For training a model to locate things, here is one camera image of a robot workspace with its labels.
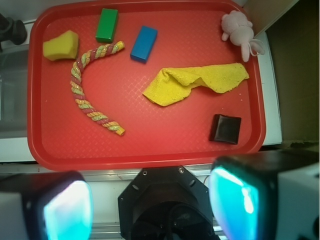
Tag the green block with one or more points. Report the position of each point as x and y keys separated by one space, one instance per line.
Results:
x=107 y=24

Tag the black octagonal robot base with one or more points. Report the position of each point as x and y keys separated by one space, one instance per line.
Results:
x=166 y=203

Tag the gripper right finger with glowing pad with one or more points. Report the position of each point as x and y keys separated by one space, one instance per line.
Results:
x=267 y=195

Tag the red plastic tray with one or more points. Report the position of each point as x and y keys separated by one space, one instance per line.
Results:
x=60 y=137

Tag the dark brown square block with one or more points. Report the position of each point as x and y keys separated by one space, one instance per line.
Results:
x=225 y=129

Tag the blue block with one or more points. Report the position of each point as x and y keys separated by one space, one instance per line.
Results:
x=144 y=44

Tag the black knob clamp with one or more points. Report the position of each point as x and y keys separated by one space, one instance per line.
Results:
x=12 y=30

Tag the yellow cloth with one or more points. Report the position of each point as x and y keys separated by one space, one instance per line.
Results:
x=174 y=84

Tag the yellow sponge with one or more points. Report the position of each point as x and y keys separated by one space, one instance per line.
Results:
x=64 y=46

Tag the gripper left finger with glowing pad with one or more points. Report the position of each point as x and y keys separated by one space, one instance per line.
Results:
x=46 y=206

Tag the pink plush bunny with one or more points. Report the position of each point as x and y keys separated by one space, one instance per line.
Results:
x=239 y=30

